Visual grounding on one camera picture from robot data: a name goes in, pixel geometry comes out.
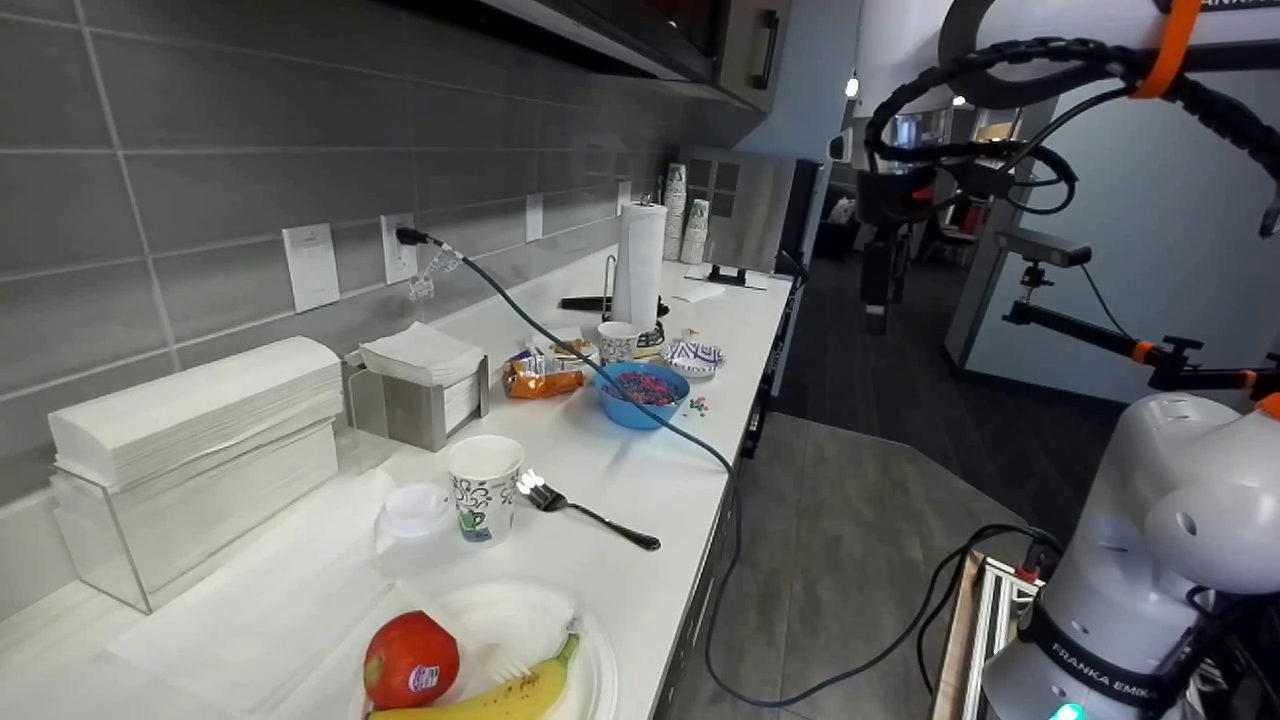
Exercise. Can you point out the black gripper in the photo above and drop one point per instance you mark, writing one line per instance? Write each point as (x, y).
(890, 200)

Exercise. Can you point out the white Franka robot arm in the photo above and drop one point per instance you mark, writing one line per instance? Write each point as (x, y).
(1173, 534)

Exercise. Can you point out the heap of colourful sweets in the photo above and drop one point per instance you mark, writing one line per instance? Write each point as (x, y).
(644, 385)

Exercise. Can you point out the small black stand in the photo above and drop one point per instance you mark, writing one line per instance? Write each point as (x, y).
(731, 278)

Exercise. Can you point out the blue patterned paper plate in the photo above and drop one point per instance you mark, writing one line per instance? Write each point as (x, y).
(697, 356)

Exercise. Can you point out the stack of white cups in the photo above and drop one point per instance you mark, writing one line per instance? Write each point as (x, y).
(679, 204)
(697, 230)

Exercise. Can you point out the white paper towel roll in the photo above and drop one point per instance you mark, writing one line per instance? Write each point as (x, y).
(640, 266)

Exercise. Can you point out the blue plastic bowl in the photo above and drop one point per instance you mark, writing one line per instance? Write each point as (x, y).
(640, 406)

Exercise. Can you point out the small pale cup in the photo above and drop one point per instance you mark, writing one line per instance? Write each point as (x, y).
(616, 342)

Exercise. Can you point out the orange snack bag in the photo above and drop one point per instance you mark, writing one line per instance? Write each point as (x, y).
(546, 376)

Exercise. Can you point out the white metal rack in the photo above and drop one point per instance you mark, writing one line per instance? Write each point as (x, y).
(1005, 612)

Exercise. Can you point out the wooden board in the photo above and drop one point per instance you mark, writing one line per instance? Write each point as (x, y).
(953, 641)

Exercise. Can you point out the dark upper cabinet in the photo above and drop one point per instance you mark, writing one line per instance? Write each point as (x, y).
(640, 26)

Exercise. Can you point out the printed paper cup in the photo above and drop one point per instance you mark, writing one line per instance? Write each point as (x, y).
(480, 486)

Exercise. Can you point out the white napkin stack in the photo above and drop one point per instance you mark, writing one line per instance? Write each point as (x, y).
(420, 352)

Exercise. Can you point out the white round plate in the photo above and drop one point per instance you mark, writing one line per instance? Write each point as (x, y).
(533, 634)

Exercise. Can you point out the steel napkin dispenser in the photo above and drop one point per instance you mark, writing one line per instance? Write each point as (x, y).
(402, 417)

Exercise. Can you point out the clear plastic lid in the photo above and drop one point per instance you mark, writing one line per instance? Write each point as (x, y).
(414, 515)

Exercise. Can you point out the yellow banana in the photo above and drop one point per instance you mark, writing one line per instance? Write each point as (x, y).
(513, 698)

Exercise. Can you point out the red apple with sticker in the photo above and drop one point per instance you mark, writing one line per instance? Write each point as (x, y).
(411, 663)

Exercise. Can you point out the folded white paper towels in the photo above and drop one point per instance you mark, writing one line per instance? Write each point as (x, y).
(201, 406)

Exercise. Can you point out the clear acrylic towel holder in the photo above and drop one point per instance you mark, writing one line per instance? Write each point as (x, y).
(201, 526)

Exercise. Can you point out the grey pedestal stand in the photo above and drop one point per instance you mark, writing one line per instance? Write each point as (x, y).
(1015, 285)

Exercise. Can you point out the black camera mount rod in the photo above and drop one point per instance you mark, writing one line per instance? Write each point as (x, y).
(1066, 327)

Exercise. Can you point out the white wall outlet plate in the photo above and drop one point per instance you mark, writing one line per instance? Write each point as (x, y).
(393, 258)
(308, 266)
(533, 218)

